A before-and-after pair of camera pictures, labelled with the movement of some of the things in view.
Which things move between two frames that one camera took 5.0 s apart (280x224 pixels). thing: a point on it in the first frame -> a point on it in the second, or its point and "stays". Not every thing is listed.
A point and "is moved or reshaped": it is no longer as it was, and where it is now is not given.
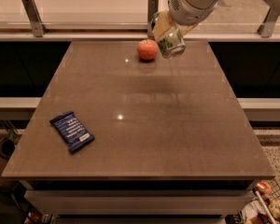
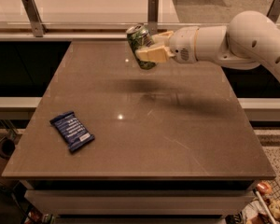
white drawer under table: x=143 y=202 stays
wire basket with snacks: x=268 y=204 stays
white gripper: x=187 y=10 -> x=183 y=45
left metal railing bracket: x=33 y=14 stays
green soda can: x=172 y=44 is moved or reshaped
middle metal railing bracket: x=153 y=7 stays
